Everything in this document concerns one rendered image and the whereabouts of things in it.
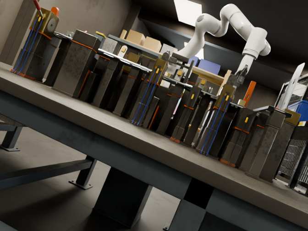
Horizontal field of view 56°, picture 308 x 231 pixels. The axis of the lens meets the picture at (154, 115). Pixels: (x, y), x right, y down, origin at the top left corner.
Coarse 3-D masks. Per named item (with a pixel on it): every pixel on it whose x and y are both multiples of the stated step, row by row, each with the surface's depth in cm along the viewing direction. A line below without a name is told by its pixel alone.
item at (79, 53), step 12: (84, 36) 148; (72, 48) 149; (84, 48) 148; (96, 48) 152; (72, 60) 148; (84, 60) 148; (60, 72) 149; (72, 72) 148; (84, 72) 151; (60, 84) 148; (72, 84) 148; (72, 96) 148
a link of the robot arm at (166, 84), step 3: (180, 66) 211; (183, 69) 213; (186, 69) 214; (186, 72) 215; (189, 75) 217; (165, 81) 214; (162, 84) 216; (165, 84) 213; (168, 84) 212; (165, 87) 212
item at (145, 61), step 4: (144, 60) 185; (148, 60) 185; (140, 64) 185; (144, 64) 185; (140, 80) 185; (140, 84) 188; (136, 88) 185; (136, 92) 185; (132, 96) 185; (132, 100) 185; (128, 108) 185
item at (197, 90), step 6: (192, 90) 142; (198, 90) 142; (192, 96) 141; (198, 96) 143; (186, 102) 143; (192, 102) 142; (186, 108) 143; (192, 108) 142; (186, 114) 143; (180, 120) 143; (186, 120) 143; (180, 126) 143; (174, 132) 143; (180, 132) 142; (174, 138) 141; (180, 138) 142
